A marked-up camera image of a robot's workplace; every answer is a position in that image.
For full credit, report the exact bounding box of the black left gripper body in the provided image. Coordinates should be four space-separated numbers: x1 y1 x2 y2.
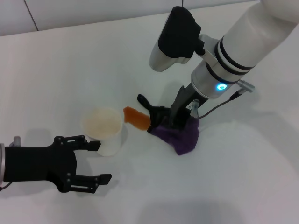
3 137 79 193

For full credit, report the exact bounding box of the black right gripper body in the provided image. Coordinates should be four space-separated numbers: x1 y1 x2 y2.
169 83 206 129

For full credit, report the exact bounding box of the white paper cup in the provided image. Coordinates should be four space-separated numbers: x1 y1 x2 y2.
81 106 123 157

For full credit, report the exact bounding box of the purple blue rag black edge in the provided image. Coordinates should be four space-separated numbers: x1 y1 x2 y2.
137 93 200 156

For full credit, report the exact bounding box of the brown liquid stain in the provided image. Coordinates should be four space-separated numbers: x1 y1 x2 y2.
123 106 150 131

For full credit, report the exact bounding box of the silver right wrist connector plug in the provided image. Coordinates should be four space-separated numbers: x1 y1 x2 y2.
237 79 255 91

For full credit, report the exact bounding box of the silver right gripper cable plug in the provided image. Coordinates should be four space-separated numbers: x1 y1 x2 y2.
191 99 201 117

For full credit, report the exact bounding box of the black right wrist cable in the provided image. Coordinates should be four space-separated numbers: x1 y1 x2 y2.
198 90 241 119

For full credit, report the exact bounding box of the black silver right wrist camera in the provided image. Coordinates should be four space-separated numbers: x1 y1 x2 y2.
149 6 206 72

